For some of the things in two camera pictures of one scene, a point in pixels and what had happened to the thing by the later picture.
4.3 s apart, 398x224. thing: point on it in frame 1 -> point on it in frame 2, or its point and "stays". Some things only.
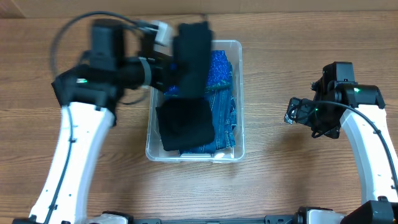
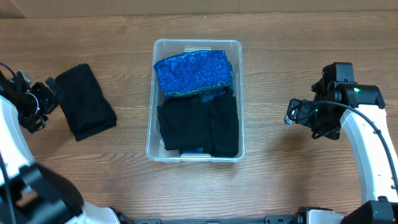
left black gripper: x=165 y=71 -> x=43 y=98
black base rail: x=277 y=219 stays
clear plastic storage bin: x=209 y=129 stays
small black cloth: x=191 y=50 -> x=224 y=124
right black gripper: x=305 y=119 stays
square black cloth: x=185 y=122 stays
